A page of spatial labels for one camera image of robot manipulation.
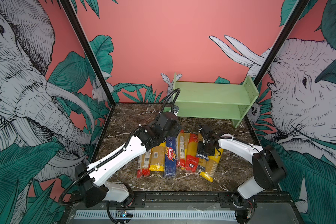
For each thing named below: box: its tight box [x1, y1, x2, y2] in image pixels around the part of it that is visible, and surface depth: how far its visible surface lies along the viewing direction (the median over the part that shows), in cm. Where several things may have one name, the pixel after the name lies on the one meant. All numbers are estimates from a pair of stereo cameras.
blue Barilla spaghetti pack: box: [164, 135, 177, 177], surface depth 85 cm
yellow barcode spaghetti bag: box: [183, 132, 191, 166], surface depth 96 cm
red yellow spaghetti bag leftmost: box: [136, 149, 152, 178], surface depth 85 cm
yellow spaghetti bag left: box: [149, 140, 167, 173], surface depth 85 cm
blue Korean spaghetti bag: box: [196, 153, 210, 171], surface depth 85 cm
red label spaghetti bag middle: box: [175, 129, 186, 170], surface depth 89 cm
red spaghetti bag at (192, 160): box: [185, 132, 200, 174], surface depth 86 cm
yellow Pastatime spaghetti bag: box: [198, 147, 224, 183], surface depth 84 cm
